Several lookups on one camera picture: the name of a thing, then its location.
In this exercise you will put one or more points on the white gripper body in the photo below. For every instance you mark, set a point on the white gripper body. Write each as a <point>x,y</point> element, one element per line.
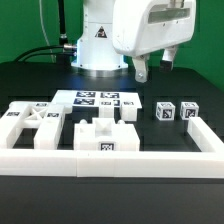
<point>144,26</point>

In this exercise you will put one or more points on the white tagged cube right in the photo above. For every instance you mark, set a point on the white tagged cube right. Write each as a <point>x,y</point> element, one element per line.
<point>189,109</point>

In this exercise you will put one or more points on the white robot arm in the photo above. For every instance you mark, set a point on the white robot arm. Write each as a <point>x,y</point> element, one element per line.
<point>95,51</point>

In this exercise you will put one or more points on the white chair seat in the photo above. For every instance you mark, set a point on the white chair seat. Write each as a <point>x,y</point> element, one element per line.
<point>104,134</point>

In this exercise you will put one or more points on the white tagged cube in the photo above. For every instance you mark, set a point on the white tagged cube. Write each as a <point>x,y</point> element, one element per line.
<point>189,109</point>
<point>165,111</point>

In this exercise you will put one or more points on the white tagged cube left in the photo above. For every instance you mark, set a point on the white tagged cube left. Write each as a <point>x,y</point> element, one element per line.
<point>165,111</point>

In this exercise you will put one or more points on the white chair back frame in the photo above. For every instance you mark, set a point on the white chair back frame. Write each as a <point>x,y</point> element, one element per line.
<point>47,118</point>

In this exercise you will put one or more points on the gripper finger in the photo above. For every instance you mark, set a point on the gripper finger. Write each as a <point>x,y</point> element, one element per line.
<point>141,68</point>
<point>167,61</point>

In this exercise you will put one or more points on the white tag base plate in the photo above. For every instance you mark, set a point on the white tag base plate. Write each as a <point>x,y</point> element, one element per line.
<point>84,98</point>

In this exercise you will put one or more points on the white U-shaped obstacle fence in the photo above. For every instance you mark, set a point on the white U-shaped obstacle fence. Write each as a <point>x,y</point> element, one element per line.
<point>207,162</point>

